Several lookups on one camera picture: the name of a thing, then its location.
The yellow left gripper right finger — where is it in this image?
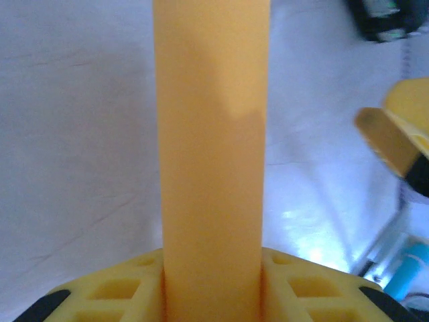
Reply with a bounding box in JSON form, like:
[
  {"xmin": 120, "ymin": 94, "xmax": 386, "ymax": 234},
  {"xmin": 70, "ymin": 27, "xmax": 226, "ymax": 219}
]
[{"xmin": 261, "ymin": 248, "xmax": 420, "ymax": 322}]

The teal marker pen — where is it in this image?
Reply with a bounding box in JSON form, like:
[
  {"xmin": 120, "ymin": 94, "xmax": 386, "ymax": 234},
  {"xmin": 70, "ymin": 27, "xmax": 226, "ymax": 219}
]
[{"xmin": 385, "ymin": 243, "xmax": 429, "ymax": 303}]

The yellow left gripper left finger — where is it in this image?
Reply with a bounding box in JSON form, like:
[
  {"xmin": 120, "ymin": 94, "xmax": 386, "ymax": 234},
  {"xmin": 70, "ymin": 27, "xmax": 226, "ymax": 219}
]
[{"xmin": 13, "ymin": 250, "xmax": 165, "ymax": 322}]

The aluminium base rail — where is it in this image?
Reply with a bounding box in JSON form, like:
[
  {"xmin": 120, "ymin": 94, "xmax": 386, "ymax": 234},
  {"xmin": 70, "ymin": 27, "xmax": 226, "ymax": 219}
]
[{"xmin": 348, "ymin": 197, "xmax": 423, "ymax": 286}]

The yellow-orange cloth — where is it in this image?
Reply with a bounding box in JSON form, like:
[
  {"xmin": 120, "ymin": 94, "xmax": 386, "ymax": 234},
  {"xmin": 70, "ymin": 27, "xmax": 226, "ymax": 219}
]
[{"xmin": 152, "ymin": 0, "xmax": 271, "ymax": 322}]

